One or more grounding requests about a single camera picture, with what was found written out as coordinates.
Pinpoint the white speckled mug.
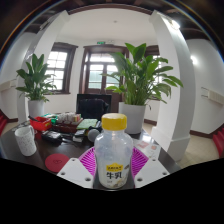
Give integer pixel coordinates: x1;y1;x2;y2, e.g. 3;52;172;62
14;125;38;157

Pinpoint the dark red basket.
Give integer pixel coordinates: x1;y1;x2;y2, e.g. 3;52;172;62
53;120;83;134

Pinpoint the small potted green plant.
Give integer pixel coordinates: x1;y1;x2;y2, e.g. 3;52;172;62
15;53;58;118

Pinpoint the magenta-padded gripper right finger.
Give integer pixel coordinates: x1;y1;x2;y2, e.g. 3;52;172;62
130;146;171;190

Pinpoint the red staircase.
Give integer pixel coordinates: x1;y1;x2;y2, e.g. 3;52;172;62
213;126;224;158
0;109;9;135

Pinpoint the brown-framed window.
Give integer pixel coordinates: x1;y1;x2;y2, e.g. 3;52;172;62
44;41;79;95
144;44;168;101

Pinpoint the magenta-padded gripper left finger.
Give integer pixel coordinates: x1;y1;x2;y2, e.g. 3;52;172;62
56;146;98;190

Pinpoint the brown glazed double door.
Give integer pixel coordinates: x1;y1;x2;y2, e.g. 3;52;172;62
79;44;129;114

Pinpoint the flat round red coaster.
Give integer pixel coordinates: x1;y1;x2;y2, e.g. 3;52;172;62
44;153;70;173

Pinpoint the white wall radiator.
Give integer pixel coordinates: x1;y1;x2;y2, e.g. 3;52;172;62
0;79;18;92
200;87;224;105

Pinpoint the large potted green plant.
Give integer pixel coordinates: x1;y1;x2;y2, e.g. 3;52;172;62
101;42;184;135

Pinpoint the black handheld device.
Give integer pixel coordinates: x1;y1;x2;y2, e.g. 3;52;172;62
41;130;63;145

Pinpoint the grey foam-head microphone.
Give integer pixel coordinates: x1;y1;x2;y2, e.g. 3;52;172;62
87;121;103;143

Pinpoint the yellow-capped clear milk bottle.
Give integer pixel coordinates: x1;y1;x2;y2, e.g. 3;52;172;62
93;113;134;190

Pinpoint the black office chair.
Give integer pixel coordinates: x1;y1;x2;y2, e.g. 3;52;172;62
75;93;113;121

